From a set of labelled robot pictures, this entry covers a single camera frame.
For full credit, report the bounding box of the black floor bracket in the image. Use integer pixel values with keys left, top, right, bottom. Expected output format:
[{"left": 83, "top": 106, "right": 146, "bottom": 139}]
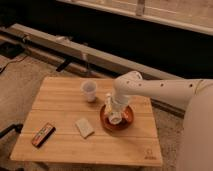
[{"left": 56, "top": 59, "right": 72, "bottom": 72}]

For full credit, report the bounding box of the wooden table top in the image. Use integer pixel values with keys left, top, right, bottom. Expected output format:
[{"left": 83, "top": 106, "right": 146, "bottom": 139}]
[{"left": 11, "top": 77, "right": 163, "bottom": 166}]

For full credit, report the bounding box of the white paper cup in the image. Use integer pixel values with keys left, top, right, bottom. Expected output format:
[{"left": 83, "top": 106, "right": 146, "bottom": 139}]
[{"left": 81, "top": 80, "right": 97, "bottom": 102}]

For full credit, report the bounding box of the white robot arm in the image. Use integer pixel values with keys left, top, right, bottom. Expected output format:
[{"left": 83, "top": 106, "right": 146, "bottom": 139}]
[{"left": 111, "top": 71, "right": 213, "bottom": 171}]

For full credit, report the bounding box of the black cable on floor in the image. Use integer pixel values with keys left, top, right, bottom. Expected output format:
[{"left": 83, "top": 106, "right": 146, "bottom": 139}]
[{"left": 0, "top": 53, "right": 29, "bottom": 75}]

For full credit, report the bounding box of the grey metal floor rail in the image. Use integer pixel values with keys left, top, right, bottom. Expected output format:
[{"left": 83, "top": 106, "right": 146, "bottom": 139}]
[{"left": 0, "top": 23, "right": 186, "bottom": 118}]

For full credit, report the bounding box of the black colourful candy bar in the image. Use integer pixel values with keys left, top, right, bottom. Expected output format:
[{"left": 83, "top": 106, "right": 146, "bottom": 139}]
[{"left": 31, "top": 123, "right": 56, "bottom": 148}]

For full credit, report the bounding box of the white rectangular sponge block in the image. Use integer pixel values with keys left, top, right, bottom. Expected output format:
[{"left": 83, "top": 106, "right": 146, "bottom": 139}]
[{"left": 75, "top": 118, "right": 94, "bottom": 138}]

